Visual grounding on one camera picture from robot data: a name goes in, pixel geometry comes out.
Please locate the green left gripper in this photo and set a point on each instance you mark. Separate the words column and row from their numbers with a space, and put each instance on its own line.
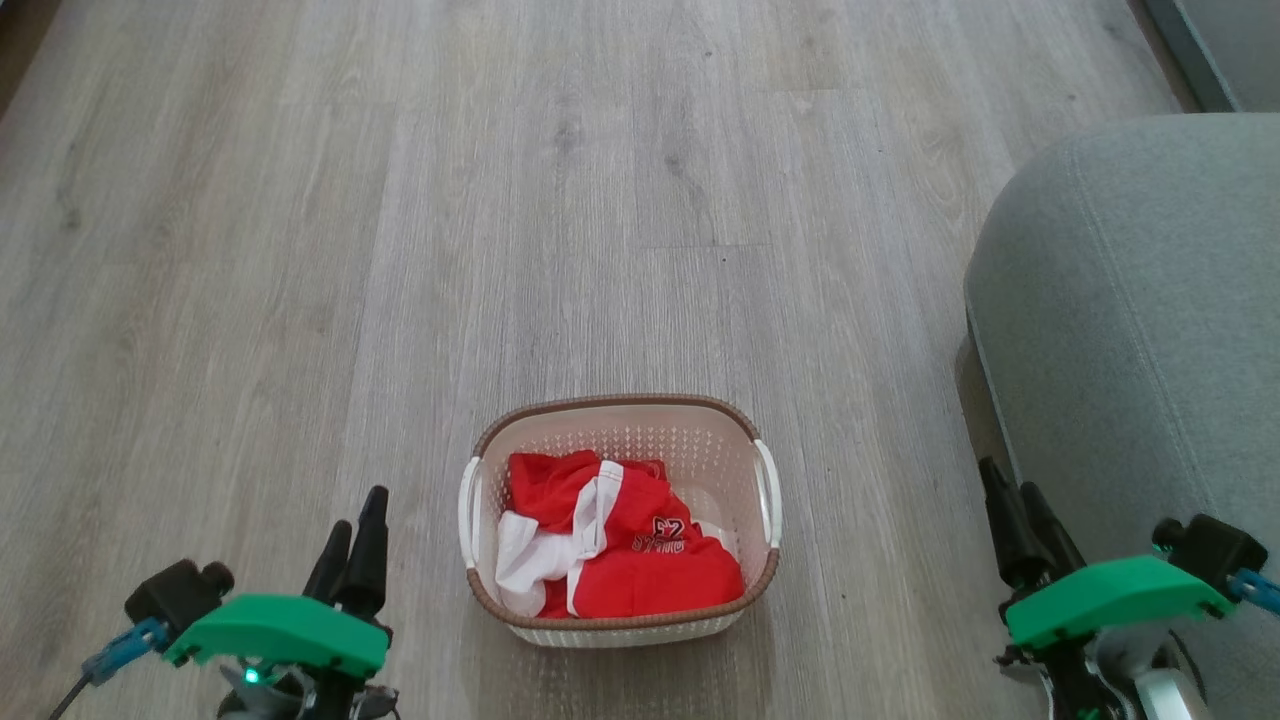
column 285, row 630

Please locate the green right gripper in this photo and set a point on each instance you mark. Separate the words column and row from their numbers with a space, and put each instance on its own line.
column 1110, row 595

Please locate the red Bulls jersey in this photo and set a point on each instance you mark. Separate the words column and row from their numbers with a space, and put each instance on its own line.
column 650, row 570

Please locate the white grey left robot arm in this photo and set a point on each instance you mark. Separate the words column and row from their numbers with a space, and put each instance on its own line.
column 300, row 698

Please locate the red white-striped garment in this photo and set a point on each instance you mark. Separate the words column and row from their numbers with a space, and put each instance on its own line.
column 545, row 495

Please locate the white lattice laundry basket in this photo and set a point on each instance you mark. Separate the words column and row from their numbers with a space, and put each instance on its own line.
column 720, row 470

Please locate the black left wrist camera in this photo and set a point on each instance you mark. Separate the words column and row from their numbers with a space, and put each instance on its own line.
column 178, row 592

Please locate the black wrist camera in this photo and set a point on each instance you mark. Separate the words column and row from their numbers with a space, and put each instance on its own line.
column 1215, row 550
column 178, row 592

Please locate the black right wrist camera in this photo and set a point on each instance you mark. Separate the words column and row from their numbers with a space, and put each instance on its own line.
column 1215, row 550

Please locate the blue right camera connector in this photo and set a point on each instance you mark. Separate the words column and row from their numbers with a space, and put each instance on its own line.
column 1258, row 590

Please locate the blue camera connector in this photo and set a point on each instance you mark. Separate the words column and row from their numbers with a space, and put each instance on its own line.
column 1258, row 590
column 125, row 648

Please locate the blue left camera connector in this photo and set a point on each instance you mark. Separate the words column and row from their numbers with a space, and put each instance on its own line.
column 125, row 648

